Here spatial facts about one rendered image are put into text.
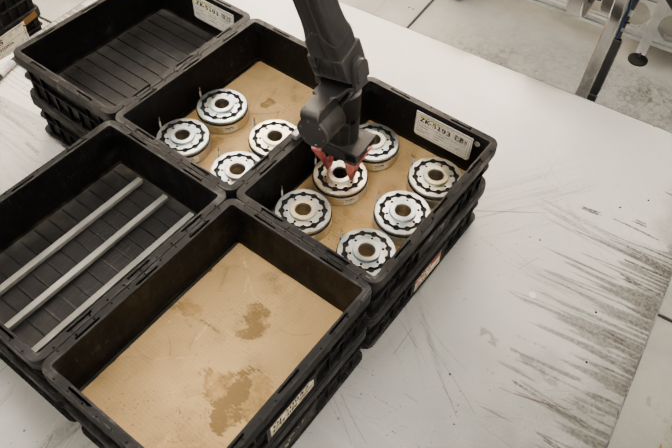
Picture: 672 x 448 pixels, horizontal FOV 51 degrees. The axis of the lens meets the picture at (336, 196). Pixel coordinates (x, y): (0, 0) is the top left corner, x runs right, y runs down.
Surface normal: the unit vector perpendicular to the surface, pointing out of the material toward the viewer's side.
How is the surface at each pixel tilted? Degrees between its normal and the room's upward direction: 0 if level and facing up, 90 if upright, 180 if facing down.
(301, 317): 0
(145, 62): 0
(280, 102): 0
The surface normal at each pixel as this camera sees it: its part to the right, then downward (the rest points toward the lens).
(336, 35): 0.75, 0.22
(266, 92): 0.03, -0.64
